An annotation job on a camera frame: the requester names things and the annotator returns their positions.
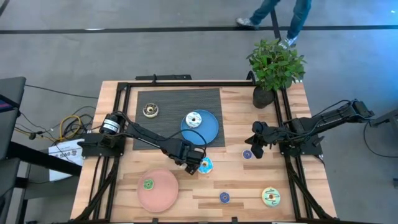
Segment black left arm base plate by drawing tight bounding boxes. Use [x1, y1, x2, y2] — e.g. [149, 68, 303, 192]
[77, 133, 126, 157]

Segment yellow cable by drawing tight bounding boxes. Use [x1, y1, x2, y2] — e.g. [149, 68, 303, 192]
[58, 114, 82, 141]

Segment grey stand foot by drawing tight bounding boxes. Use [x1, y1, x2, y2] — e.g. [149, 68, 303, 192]
[368, 109, 398, 128]

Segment green potted plant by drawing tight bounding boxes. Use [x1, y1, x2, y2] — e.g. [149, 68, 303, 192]
[246, 37, 308, 110]

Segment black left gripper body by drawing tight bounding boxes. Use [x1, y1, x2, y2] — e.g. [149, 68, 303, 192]
[169, 141, 206, 175]

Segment white printed paper sheet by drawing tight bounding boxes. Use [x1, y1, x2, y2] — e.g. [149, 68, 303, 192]
[48, 138, 85, 182]

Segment grey desk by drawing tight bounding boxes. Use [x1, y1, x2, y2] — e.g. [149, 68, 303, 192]
[0, 77, 27, 224]

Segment dark grey woven placemat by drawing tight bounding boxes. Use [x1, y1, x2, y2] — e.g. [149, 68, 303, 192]
[132, 88, 226, 151]

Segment large pale green donut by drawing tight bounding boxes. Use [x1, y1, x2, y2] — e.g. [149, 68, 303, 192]
[261, 187, 282, 207]

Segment black looped floor cable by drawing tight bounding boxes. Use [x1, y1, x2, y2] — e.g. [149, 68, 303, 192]
[363, 120, 398, 159]

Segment person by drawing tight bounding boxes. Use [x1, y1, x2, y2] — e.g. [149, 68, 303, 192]
[235, 0, 313, 48]

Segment thin black floor cable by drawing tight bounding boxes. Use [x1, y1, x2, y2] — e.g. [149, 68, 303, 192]
[24, 83, 99, 100]

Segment large chocolate sprinkled donut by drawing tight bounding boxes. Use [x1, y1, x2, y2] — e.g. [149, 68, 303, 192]
[142, 103, 160, 119]

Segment dark tablet screen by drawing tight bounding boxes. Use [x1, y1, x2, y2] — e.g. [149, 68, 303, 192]
[0, 95, 20, 113]

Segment black camera bar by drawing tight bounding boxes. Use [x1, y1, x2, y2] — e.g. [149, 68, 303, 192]
[135, 73, 193, 81]

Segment black metal beam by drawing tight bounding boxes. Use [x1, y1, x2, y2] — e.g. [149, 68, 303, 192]
[6, 141, 82, 177]

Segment pink round plate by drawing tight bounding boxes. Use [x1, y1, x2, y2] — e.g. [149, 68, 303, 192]
[137, 169, 180, 213]

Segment large turquoise donut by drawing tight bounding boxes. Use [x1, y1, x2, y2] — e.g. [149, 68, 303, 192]
[198, 157, 214, 175]

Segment large white donut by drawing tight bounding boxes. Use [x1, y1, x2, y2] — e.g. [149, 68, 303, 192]
[185, 111, 203, 129]

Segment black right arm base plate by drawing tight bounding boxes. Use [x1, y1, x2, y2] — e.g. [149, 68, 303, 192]
[279, 130, 323, 157]

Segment blue round plate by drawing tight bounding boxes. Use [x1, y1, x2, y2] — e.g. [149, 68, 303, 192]
[180, 109, 220, 146]

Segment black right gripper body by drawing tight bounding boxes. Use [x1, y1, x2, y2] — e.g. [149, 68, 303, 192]
[251, 121, 276, 159]

